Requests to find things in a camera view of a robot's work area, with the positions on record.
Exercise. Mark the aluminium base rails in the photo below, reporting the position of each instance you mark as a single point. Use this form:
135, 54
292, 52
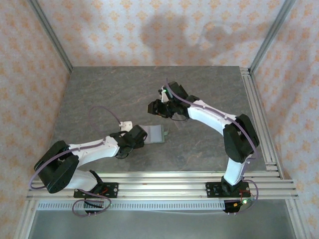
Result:
162, 189

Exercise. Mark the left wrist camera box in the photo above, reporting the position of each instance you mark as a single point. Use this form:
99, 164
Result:
125, 125

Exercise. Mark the black credit card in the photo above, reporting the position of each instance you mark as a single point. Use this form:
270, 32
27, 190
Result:
183, 89

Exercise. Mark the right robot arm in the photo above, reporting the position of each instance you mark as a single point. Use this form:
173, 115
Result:
209, 117

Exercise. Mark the aluminium frame leg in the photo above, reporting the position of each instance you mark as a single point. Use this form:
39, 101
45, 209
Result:
299, 224
25, 224

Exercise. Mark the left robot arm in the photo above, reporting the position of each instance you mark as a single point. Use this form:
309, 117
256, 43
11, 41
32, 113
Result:
94, 149

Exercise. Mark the green card holder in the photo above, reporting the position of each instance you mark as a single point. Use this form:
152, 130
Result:
154, 133

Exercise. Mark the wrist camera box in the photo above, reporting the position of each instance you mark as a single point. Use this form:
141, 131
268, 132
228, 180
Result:
125, 125
163, 97

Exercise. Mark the grey metal lower panel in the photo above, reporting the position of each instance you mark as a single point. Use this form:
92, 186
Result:
162, 226

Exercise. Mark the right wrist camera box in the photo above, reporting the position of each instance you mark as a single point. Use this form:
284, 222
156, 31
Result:
163, 97

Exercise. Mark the aluminium side rail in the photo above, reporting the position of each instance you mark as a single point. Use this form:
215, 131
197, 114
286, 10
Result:
254, 99

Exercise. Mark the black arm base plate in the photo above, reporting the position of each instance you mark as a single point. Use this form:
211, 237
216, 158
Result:
113, 190
211, 190

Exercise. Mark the aluminium frame post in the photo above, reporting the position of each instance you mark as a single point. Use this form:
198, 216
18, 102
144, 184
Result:
271, 37
51, 37

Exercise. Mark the black controller board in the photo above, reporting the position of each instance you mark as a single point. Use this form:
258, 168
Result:
94, 204

